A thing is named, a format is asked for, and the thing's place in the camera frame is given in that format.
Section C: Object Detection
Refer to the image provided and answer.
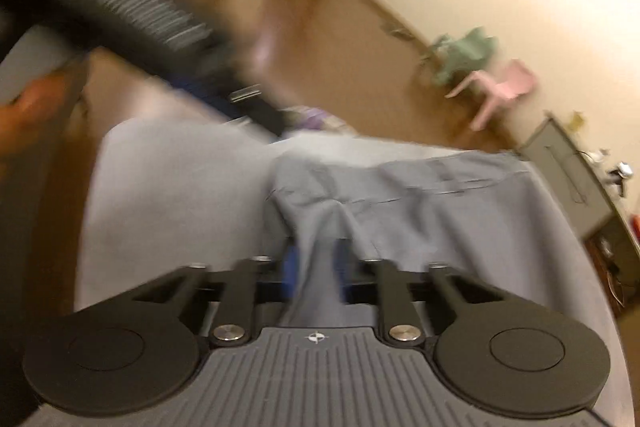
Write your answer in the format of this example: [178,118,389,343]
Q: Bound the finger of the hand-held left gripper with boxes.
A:
[175,56,294,140]

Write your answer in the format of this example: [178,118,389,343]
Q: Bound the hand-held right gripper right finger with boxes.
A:
[333,239,506,346]

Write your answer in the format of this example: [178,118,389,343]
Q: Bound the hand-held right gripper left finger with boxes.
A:
[132,246,301,348]

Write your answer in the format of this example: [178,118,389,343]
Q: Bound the grey pants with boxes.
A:
[267,149,551,331]

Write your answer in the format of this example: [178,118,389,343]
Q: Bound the person's left hand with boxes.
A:
[0,76,69,157]

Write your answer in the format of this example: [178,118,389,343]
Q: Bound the green plastic chair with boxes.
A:
[419,26,499,86]

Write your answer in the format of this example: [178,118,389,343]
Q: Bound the pink plastic chair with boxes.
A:
[444,59,539,131]

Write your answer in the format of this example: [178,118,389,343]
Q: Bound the long grey sideboard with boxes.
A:
[517,111,640,309]

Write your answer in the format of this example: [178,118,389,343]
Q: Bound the grey handheld device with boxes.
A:
[606,161,634,196]

